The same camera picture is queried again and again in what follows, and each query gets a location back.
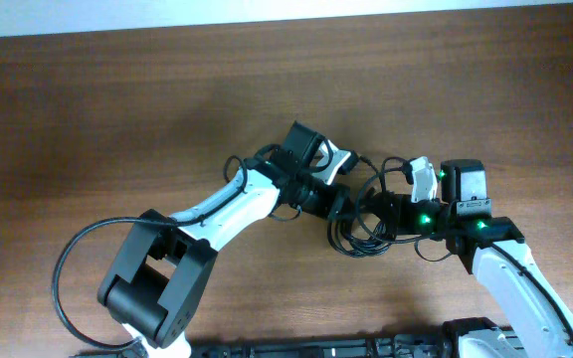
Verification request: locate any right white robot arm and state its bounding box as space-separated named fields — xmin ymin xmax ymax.
xmin=366 ymin=157 xmax=573 ymax=357

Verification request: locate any right camera black cable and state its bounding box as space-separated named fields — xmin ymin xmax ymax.
xmin=355 ymin=166 xmax=472 ymax=264

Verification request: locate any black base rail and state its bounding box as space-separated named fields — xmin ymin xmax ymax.
xmin=70 ymin=337 xmax=447 ymax=358

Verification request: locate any black cable with plug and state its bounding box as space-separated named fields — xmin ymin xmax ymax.
xmin=353 ymin=154 xmax=415 ymax=240

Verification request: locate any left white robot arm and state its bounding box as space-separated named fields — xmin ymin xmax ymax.
xmin=97 ymin=123 xmax=357 ymax=357

